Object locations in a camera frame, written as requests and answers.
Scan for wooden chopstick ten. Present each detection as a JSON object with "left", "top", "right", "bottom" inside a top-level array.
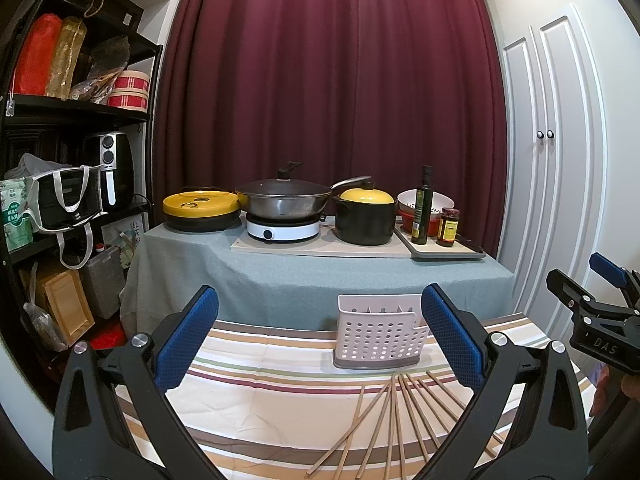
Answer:
[{"left": 425, "top": 370, "right": 466, "bottom": 411}]

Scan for right hand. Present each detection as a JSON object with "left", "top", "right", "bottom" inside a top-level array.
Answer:
[{"left": 590, "top": 365, "right": 640, "bottom": 416}]

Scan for wooden chopstick nine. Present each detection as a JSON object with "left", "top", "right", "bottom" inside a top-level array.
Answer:
[{"left": 416, "top": 376, "right": 507, "bottom": 446}]

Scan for wooden chopstick six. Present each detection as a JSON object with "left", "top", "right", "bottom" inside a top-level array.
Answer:
[{"left": 399, "top": 375, "right": 430, "bottom": 463}]

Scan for wooden chopstick seven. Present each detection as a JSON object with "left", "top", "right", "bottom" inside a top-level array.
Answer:
[{"left": 403, "top": 372, "right": 442, "bottom": 449}]

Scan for black knife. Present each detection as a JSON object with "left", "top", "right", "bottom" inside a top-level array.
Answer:
[{"left": 456, "top": 234, "right": 485, "bottom": 254}]

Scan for wooden chopstick eight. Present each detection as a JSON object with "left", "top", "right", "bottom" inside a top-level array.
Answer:
[{"left": 406, "top": 374, "right": 459, "bottom": 422}]

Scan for wooden box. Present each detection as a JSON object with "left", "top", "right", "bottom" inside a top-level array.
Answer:
[{"left": 37, "top": 270, "right": 94, "bottom": 346}]

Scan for white cabinet doors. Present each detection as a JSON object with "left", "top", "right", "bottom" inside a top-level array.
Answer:
[{"left": 498, "top": 6, "right": 606, "bottom": 339}]

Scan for wooden chopstick five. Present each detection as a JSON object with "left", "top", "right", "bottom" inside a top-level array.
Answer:
[{"left": 394, "top": 375, "right": 407, "bottom": 480}]

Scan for wooden chopstick four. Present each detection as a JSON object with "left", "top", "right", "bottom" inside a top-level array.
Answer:
[{"left": 383, "top": 374, "right": 396, "bottom": 480}]

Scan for sauce jar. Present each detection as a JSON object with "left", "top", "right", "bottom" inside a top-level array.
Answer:
[{"left": 436, "top": 208, "right": 460, "bottom": 247}]

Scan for grey storage box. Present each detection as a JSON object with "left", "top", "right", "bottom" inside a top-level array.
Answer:
[{"left": 80, "top": 247, "right": 125, "bottom": 320}]

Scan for grey tray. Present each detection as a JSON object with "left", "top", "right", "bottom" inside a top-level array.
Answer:
[{"left": 394, "top": 228, "right": 486, "bottom": 261}]

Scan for wooden chopstick three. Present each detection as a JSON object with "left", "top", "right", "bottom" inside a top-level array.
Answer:
[{"left": 355, "top": 382, "right": 392, "bottom": 480}]

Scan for striped tablecloth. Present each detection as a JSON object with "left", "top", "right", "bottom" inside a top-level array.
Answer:
[{"left": 114, "top": 311, "right": 594, "bottom": 480}]

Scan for olive oil bottle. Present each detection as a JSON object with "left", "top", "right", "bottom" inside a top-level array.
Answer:
[{"left": 411, "top": 165, "right": 433, "bottom": 245}]

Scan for grey-blue tablecloth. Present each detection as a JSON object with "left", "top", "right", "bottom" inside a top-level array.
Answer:
[{"left": 120, "top": 226, "right": 514, "bottom": 336}]

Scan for white perforated utensil holder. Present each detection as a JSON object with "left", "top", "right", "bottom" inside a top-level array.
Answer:
[{"left": 333, "top": 294, "right": 430, "bottom": 370}]

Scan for red bowl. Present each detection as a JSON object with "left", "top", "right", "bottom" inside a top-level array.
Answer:
[{"left": 399, "top": 210, "right": 440, "bottom": 237}]

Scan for white bowl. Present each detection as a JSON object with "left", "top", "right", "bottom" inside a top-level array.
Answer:
[{"left": 397, "top": 188, "right": 454, "bottom": 218}]

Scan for green snack packet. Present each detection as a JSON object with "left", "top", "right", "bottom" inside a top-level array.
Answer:
[{"left": 1, "top": 179, "right": 32, "bottom": 252}]

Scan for wooden chopstick two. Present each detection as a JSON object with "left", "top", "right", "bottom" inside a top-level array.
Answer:
[{"left": 305, "top": 385, "right": 390, "bottom": 477}]

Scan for black pot yellow lid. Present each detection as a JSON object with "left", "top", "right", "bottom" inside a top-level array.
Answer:
[{"left": 333, "top": 178, "right": 397, "bottom": 246}]

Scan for black white tote bag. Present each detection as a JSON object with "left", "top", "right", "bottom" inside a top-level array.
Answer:
[{"left": 4, "top": 154, "right": 104, "bottom": 270}]

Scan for yellow lidded electric griddle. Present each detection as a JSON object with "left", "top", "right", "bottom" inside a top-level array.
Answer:
[{"left": 163, "top": 190, "right": 241, "bottom": 232}]

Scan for white induction cooker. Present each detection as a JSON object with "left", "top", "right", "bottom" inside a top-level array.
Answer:
[{"left": 245, "top": 214, "right": 321, "bottom": 243}]

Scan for beige counter mat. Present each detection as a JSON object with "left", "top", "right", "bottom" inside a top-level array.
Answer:
[{"left": 231, "top": 223, "right": 411, "bottom": 259}]

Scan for black air fryer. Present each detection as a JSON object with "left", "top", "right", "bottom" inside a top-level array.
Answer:
[{"left": 98, "top": 131, "right": 134, "bottom": 211}]

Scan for steel wok with lid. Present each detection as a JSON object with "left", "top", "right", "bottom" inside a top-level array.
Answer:
[{"left": 235, "top": 162, "right": 371, "bottom": 220}]

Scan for maroon curtain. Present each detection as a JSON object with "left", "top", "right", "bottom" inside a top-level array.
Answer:
[{"left": 152, "top": 0, "right": 506, "bottom": 254}]

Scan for red striped round tins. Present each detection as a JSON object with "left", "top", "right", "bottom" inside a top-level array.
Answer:
[{"left": 106, "top": 70, "right": 150, "bottom": 113}]

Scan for black metal shelf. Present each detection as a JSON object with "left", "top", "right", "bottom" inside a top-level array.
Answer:
[{"left": 1, "top": 0, "right": 163, "bottom": 408}]

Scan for gold package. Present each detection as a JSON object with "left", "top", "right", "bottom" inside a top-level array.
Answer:
[{"left": 44, "top": 16, "right": 87, "bottom": 100}]

